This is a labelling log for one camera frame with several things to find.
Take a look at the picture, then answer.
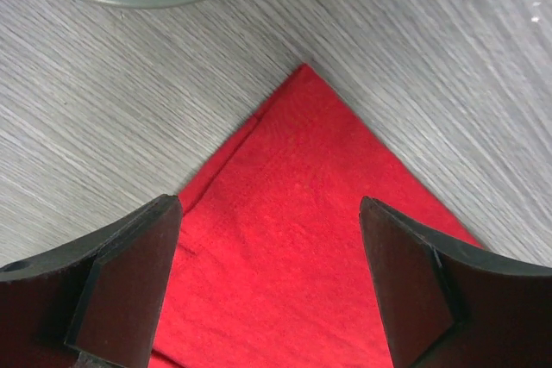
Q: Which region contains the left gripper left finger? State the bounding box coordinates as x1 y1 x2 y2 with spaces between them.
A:
1 195 182 367

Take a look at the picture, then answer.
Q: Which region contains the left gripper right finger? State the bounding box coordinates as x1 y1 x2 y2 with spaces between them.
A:
360 197 551 367

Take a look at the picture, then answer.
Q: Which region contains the red t-shirt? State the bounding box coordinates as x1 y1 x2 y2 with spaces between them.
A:
149 65 472 367

